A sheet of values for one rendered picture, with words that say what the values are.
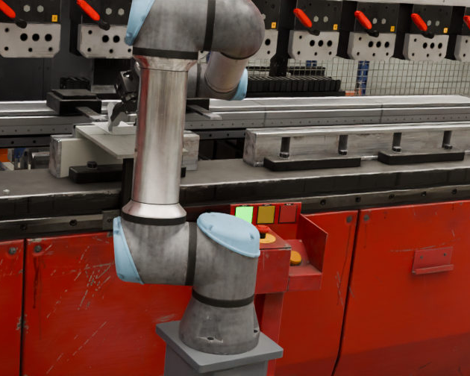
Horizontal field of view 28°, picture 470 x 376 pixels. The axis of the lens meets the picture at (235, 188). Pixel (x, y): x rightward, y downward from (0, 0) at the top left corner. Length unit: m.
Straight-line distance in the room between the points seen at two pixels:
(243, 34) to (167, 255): 0.41
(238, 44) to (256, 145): 0.95
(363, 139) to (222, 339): 1.21
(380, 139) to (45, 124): 0.98
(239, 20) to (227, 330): 0.55
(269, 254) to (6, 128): 0.79
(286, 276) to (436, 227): 0.73
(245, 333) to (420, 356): 1.43
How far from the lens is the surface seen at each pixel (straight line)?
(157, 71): 1.63
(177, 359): 1.76
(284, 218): 2.42
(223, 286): 1.68
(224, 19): 1.61
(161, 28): 1.61
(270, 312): 2.39
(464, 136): 3.04
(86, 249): 2.30
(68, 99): 2.54
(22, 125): 2.56
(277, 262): 2.27
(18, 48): 2.22
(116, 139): 2.24
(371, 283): 2.81
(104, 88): 2.36
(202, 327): 1.71
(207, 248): 1.66
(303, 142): 2.66
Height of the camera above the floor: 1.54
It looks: 16 degrees down
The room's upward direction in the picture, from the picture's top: 6 degrees clockwise
